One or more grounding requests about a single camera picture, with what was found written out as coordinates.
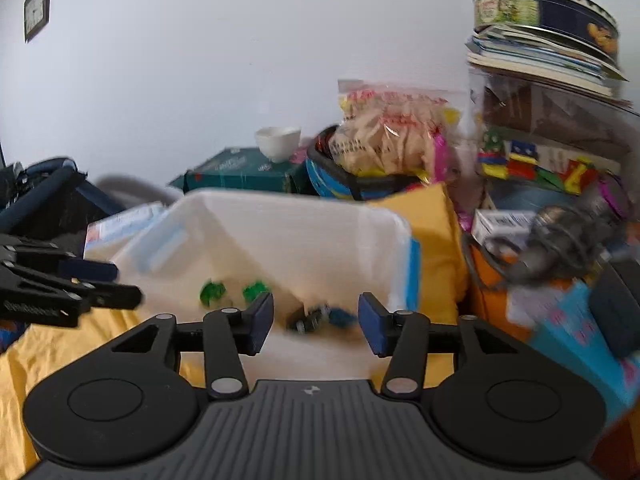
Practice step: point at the yellow cloth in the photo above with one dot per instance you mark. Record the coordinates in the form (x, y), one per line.
(435, 240)

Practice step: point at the black yellow toy car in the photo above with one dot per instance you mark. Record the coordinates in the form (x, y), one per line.
(302, 321)

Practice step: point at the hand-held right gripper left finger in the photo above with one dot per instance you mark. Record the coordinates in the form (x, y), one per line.
(263, 322)

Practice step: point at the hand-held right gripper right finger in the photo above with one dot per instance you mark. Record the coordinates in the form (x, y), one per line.
(372, 325)

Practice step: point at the round printed cookie tin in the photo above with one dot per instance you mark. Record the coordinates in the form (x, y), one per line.
(555, 10)

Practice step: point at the blue toy block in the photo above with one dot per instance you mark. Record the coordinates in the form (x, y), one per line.
(339, 317)

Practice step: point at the blue plastic basket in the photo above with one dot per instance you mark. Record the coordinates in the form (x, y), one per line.
(330, 180)

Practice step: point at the clear snack bag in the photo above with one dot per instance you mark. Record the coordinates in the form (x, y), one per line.
(390, 135)

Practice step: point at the white plastic storage bin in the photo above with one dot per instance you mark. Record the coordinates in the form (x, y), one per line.
(300, 240)

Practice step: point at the dark blue bag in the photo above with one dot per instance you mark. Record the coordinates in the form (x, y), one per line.
(45, 210)

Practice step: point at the stack of books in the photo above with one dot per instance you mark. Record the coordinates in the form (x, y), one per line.
(540, 60)

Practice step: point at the teal green box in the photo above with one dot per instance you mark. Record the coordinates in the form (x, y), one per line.
(235, 172)

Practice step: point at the wall clock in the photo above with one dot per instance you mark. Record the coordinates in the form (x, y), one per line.
(37, 10)

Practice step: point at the light blue printed box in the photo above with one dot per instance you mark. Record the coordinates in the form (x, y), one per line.
(560, 330)

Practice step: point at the white bowl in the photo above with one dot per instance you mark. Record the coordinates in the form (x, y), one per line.
(277, 142)

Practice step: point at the small white box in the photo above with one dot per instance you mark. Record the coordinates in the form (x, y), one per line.
(500, 222)

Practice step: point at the clear plastic container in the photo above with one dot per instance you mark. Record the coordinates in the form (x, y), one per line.
(550, 110)

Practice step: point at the green toy block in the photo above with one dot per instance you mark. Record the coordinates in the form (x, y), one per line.
(254, 291)
(212, 292)

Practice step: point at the dark flat box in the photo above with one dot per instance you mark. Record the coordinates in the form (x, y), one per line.
(617, 305)

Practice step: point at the pile of colourful toy pieces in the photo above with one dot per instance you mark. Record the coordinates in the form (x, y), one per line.
(530, 165)

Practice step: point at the wet wipes package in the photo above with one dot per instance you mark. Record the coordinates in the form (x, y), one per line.
(127, 225)

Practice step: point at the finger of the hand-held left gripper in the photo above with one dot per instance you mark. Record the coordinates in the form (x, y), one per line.
(92, 270)
(117, 296)

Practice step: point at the large orange box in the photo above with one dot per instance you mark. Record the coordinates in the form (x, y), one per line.
(487, 285)

